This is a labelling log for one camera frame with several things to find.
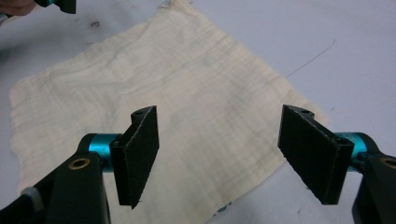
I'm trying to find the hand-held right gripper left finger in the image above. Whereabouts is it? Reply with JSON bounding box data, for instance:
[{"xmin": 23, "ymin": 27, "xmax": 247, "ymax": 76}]
[{"xmin": 88, "ymin": 105, "xmax": 161, "ymax": 209}]

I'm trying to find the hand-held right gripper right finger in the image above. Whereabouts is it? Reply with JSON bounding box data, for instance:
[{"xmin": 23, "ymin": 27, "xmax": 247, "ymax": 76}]
[{"xmin": 277, "ymin": 105, "xmax": 368, "ymax": 205}]

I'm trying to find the cream printed towel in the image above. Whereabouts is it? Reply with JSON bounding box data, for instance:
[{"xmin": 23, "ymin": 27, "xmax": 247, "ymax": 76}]
[{"xmin": 8, "ymin": 0, "xmax": 329, "ymax": 224}]

